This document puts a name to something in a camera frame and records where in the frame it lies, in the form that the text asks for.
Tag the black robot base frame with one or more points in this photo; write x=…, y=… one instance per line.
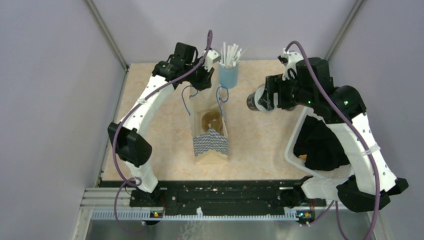
x=226, y=197

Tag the patterned paper takeout bag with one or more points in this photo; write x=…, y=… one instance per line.
x=209, y=147

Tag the single white cup lid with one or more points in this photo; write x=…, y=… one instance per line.
x=262, y=101

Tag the black cloth in basket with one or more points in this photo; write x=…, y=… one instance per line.
x=319, y=146

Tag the white cable duct strip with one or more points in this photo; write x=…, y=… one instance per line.
x=157, y=214

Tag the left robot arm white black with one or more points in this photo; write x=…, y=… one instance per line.
x=131, y=152

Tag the bundle of white straws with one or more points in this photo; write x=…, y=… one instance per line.
x=230, y=55

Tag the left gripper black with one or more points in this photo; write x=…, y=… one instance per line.
x=205, y=83

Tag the brown pulp cup carrier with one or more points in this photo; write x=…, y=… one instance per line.
x=212, y=119

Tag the single dark coffee cup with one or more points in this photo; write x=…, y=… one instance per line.
x=252, y=102

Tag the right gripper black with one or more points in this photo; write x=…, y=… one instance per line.
x=275, y=84

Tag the blue straw holder cup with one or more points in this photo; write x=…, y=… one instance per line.
x=228, y=76

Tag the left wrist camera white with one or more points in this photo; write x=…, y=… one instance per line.
x=212, y=56

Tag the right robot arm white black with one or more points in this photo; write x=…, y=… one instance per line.
x=344, y=139

